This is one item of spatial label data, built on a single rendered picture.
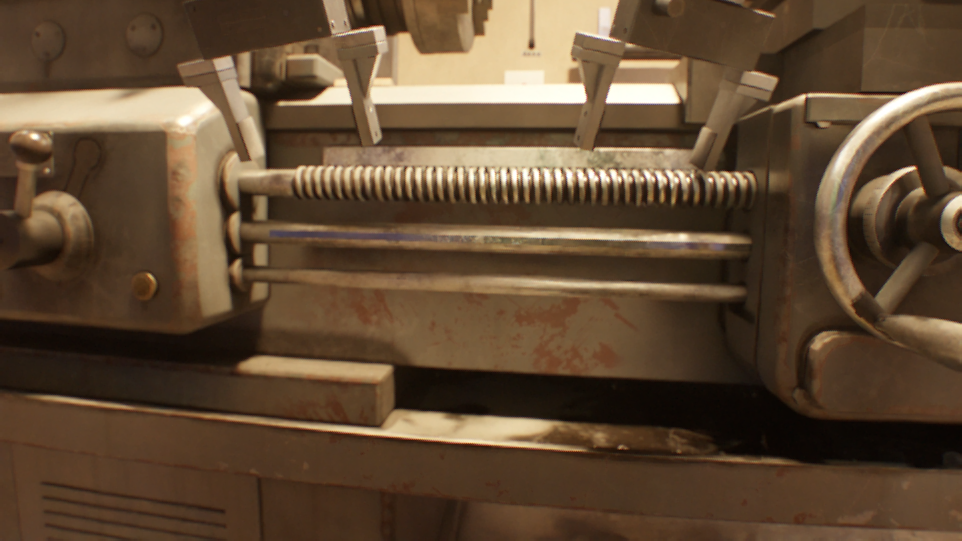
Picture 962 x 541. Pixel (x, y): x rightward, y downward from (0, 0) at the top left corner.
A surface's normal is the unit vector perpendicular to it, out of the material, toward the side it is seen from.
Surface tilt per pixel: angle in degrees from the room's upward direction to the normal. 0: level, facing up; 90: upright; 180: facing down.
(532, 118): 90
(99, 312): 90
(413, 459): 90
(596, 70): 114
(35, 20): 90
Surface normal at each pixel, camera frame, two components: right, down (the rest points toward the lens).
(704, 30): 0.11, 0.47
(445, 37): -0.06, 0.96
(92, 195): -0.12, 0.07
